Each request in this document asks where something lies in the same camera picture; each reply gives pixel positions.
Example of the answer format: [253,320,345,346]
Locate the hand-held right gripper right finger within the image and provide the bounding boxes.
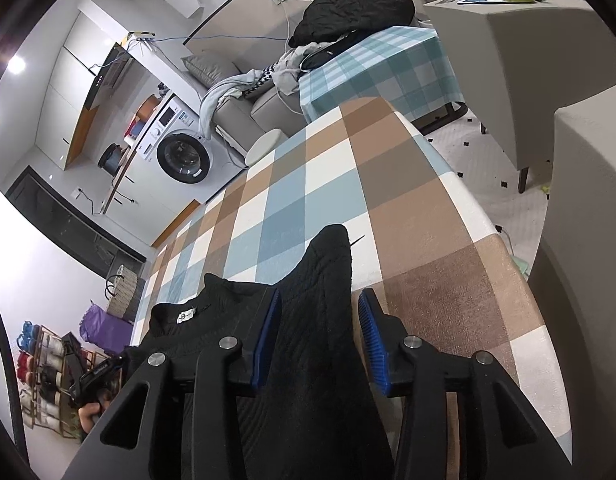
[357,288,575,480]

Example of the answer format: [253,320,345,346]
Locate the black cooking pot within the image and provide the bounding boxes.
[98,142,126,173]

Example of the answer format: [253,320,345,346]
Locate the brown blue checked tablecloth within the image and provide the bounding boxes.
[130,97,561,480]

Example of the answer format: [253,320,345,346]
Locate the woven laundry basket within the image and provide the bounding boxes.
[105,262,139,318]

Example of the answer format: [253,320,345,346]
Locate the black puffer jacket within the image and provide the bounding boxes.
[288,0,416,46]

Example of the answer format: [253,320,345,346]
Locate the purple bag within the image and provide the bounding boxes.
[80,302,136,356]

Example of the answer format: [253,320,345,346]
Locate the black range hood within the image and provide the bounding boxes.
[83,42,134,111]

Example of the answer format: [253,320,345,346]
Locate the brown cooking pot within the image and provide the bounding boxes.
[138,95,161,123]

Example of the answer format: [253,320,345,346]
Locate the white base cabinets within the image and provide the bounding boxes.
[103,150,224,248]

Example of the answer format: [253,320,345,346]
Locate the white crumpled clothes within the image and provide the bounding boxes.
[273,42,319,93]

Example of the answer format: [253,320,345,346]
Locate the dark glass door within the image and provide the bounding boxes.
[5,167,149,281]

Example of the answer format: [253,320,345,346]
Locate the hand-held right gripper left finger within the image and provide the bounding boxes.
[62,287,284,480]

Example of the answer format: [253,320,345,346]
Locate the houndstooth cushion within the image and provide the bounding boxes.
[245,62,284,98]

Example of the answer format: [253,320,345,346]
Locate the black flat bag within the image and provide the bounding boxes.
[300,30,384,71]

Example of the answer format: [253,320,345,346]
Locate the wooden-edged countertop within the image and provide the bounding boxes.
[100,105,159,213]

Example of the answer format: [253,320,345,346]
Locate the light grey blanket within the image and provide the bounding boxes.
[199,72,261,131]

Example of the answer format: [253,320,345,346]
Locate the white round stool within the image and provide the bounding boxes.
[245,129,289,168]

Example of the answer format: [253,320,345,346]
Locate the white wall cabinets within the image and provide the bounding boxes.
[35,10,119,171]

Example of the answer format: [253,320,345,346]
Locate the beige side table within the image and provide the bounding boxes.
[423,0,616,171]
[528,77,616,480]

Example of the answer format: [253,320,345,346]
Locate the white washing machine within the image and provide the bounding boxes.
[135,92,249,186]

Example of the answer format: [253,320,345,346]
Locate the grey sofa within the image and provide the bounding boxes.
[180,55,309,146]

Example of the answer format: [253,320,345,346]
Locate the metal shoe rack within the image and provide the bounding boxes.
[15,325,109,443]

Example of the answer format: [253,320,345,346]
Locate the black knit sweater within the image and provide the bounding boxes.
[123,224,396,480]

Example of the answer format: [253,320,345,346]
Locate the grey sofa cushion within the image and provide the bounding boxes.
[180,54,241,88]

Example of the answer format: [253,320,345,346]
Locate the teal checked tablecloth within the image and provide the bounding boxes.
[298,25,466,126]

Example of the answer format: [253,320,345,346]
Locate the person's left hand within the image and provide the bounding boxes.
[78,395,114,428]

